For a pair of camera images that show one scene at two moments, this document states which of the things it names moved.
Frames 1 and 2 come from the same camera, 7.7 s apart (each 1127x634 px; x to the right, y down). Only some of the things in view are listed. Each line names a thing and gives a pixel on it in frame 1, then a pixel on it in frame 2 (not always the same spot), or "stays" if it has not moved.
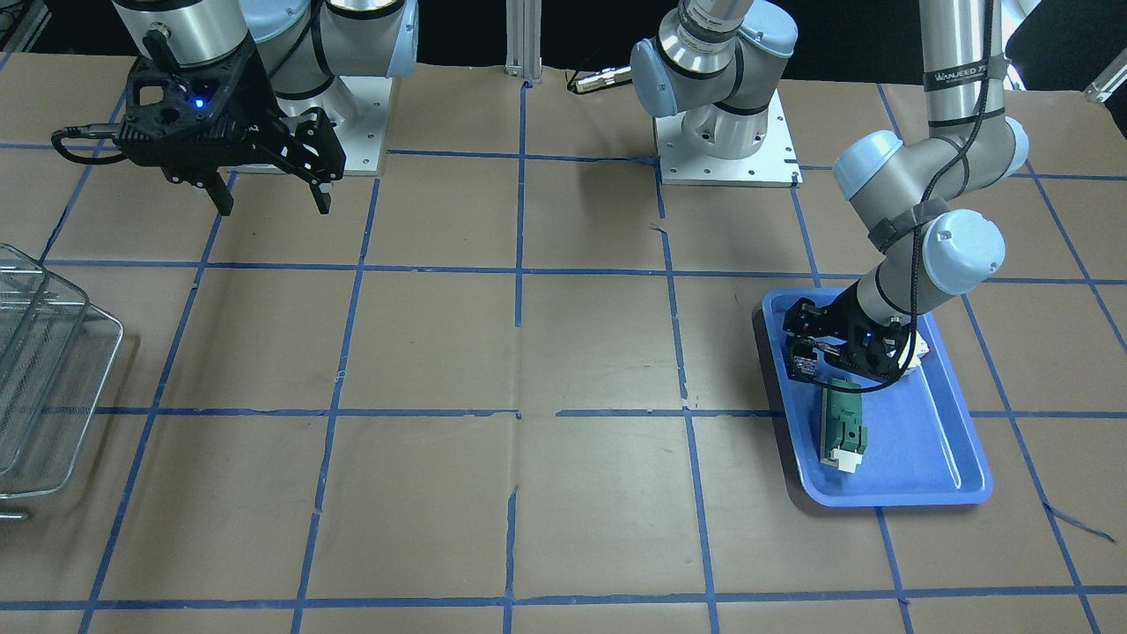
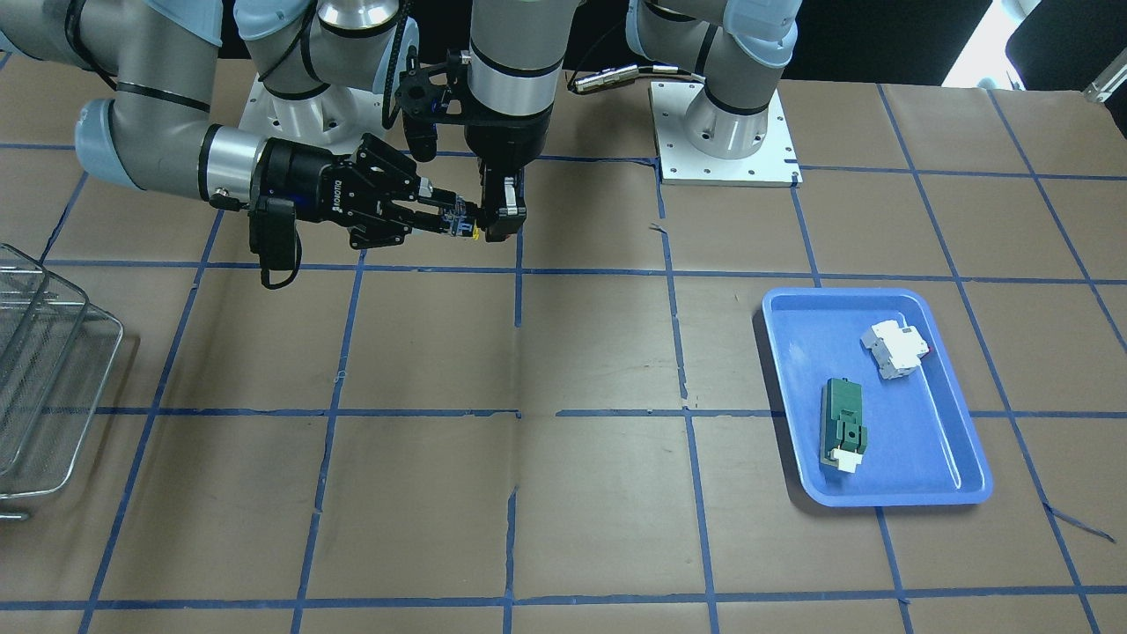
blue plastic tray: (923, 448) stays
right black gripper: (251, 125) to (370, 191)
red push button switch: (802, 361) to (499, 224)
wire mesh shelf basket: (56, 357) stays
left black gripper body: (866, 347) to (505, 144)
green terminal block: (843, 439) stays
